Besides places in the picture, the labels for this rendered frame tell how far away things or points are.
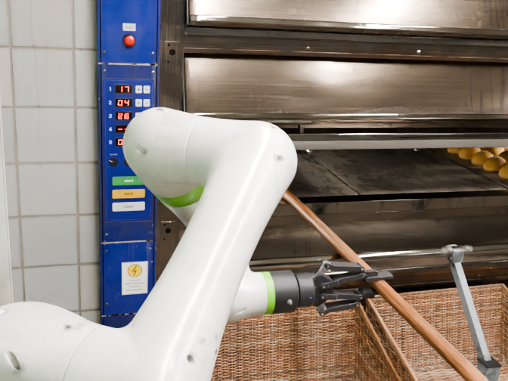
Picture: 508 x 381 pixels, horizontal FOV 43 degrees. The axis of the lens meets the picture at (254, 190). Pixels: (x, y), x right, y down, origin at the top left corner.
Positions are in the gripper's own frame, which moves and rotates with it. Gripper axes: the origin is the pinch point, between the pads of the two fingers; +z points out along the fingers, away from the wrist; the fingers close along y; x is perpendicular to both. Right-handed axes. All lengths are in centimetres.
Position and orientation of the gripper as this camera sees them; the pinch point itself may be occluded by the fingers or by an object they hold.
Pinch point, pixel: (376, 283)
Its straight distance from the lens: 150.1
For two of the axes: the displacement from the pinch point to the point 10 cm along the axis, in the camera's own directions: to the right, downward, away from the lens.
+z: 9.5, -0.4, 3.0
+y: -0.7, 9.4, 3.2
